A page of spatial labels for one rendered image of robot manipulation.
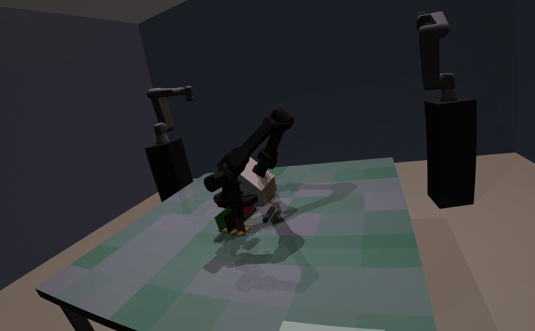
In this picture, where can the red notched board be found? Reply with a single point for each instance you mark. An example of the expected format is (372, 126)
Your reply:
(246, 210)

